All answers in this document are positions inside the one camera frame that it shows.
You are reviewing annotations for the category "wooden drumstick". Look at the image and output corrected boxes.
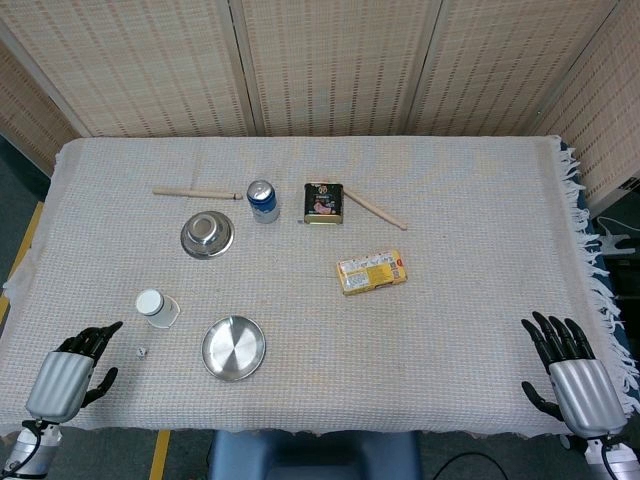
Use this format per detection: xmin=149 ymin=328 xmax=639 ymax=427
xmin=342 ymin=187 xmax=409 ymax=232

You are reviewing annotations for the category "white woven fringed tablecloth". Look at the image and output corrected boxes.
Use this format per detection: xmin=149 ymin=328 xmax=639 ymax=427
xmin=0 ymin=135 xmax=629 ymax=441

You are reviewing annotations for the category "long yellow floor tape strip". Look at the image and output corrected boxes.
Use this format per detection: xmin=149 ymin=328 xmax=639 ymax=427
xmin=0 ymin=199 xmax=47 ymax=324

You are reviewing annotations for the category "white metal bracket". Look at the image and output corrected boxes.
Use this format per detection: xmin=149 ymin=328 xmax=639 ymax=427
xmin=597 ymin=217 xmax=636 ymax=259

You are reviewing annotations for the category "black luncheon meat tin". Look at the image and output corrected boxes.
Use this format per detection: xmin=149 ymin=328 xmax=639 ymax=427
xmin=298 ymin=182 xmax=345 ymax=227

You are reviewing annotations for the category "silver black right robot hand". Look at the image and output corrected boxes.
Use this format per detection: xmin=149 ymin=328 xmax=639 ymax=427
xmin=520 ymin=310 xmax=629 ymax=442

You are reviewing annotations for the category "upturned stainless steel bowl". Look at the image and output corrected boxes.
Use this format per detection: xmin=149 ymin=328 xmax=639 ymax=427
xmin=179 ymin=210 xmax=236 ymax=261

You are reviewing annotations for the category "blue soda can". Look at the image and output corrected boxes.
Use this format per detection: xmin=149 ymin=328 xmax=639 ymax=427
xmin=246 ymin=179 xmax=281 ymax=225

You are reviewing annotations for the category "wooden rolling stick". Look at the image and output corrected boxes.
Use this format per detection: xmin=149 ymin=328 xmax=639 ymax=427
xmin=152 ymin=186 xmax=244 ymax=202

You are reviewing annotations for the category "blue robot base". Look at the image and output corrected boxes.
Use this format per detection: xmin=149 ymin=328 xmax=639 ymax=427
xmin=207 ymin=429 xmax=424 ymax=480

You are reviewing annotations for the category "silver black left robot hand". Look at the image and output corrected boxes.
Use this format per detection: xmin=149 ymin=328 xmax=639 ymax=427
xmin=24 ymin=320 xmax=124 ymax=427

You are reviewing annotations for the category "round stainless steel plate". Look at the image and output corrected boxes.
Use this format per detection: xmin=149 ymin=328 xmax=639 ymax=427
xmin=200 ymin=314 xmax=268 ymax=383

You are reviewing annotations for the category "black floor cable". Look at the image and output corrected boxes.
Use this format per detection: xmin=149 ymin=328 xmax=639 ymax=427
xmin=434 ymin=451 xmax=506 ymax=480

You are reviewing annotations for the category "white paper cup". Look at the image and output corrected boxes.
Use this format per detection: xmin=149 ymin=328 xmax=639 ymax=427
xmin=134 ymin=288 xmax=181 ymax=330

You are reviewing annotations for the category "yellow biscuit packet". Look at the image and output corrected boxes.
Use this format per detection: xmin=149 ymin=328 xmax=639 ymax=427
xmin=335 ymin=249 xmax=409 ymax=298

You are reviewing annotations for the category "beige woven folding screen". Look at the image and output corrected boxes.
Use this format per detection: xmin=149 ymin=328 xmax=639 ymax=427
xmin=0 ymin=0 xmax=640 ymax=211

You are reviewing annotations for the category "short yellow floor tape strip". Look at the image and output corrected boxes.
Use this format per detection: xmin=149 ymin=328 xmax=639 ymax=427
xmin=148 ymin=429 xmax=172 ymax=480

